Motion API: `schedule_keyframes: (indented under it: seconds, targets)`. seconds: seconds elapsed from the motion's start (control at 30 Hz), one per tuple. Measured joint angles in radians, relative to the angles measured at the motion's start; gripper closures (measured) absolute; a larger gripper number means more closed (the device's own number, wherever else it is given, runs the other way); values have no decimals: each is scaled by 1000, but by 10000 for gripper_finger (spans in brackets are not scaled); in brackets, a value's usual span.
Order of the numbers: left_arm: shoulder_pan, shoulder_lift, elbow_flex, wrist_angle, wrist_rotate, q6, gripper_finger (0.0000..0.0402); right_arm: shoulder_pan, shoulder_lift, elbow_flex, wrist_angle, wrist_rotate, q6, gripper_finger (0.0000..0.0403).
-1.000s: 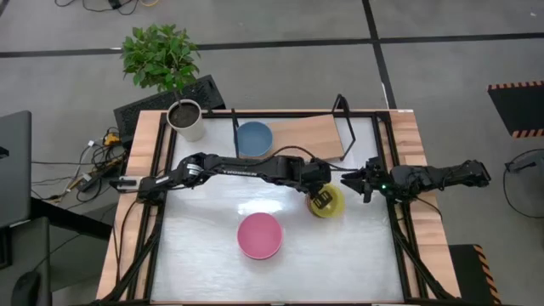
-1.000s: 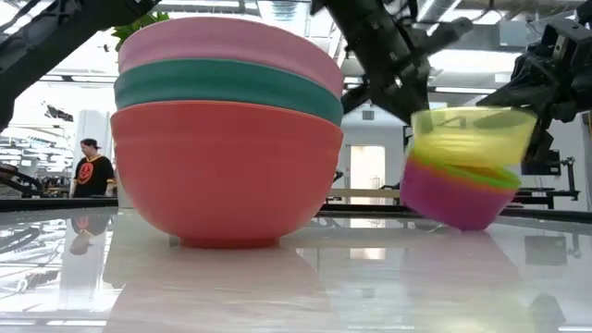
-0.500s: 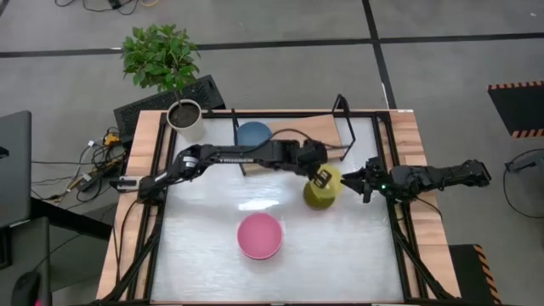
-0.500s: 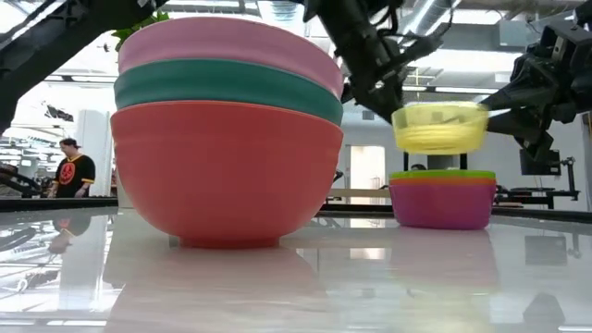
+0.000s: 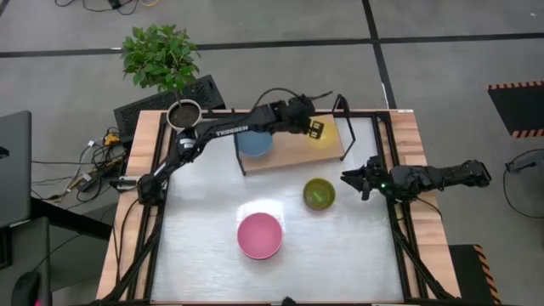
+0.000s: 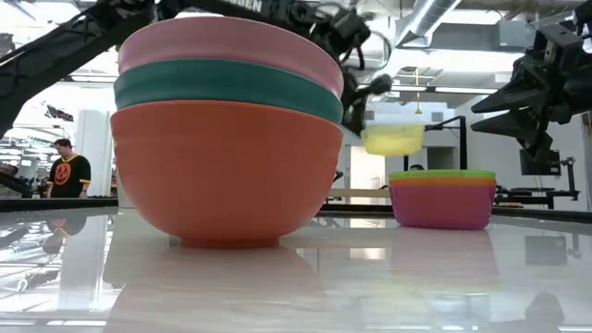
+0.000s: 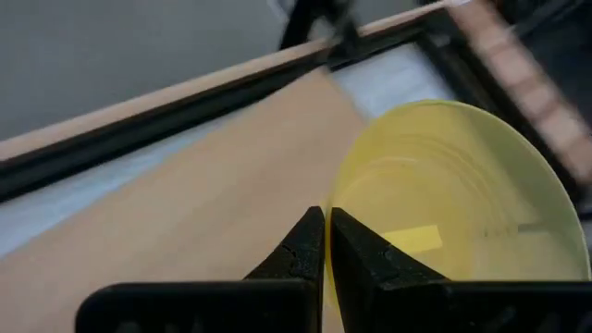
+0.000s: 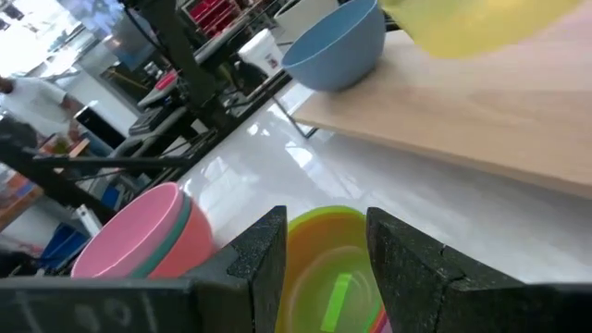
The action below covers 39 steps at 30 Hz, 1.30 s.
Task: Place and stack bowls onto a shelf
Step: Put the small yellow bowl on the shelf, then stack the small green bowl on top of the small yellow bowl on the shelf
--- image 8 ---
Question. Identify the small orange bowl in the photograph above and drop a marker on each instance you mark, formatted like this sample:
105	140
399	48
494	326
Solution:
378	319

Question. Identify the large teal bowl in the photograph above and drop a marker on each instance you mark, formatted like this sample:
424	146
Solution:
168	236

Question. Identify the small magenta bowl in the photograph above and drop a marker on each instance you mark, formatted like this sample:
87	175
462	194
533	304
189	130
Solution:
387	327

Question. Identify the white bucket with label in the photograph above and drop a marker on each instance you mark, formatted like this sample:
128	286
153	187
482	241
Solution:
261	53

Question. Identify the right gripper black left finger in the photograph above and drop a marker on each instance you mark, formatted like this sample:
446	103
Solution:
250	277

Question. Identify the small green bowl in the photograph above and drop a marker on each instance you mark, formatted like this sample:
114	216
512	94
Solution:
324	259

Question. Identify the large pink bowl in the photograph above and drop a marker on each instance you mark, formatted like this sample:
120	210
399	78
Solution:
129	231

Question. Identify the large blue bowl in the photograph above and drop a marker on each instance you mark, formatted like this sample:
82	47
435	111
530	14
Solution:
337	51

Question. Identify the small yellow bowl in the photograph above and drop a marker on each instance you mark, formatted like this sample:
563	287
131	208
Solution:
467	28

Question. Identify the person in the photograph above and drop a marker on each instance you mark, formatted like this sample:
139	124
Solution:
32	104

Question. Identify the black aluminium table frame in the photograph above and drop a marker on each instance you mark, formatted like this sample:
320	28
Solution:
111	162

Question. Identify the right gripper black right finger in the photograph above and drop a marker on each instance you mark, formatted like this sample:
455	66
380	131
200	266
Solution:
425	287

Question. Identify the large coral orange bowl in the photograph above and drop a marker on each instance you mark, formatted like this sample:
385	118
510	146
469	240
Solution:
189	245

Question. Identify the wooden shelf with black frame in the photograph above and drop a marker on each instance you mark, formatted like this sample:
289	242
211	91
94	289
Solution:
462	111

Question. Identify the blue plastic bin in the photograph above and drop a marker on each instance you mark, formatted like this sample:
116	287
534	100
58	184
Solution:
62	245

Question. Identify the red storage bins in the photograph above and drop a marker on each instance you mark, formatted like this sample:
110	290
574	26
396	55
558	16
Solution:
213	14

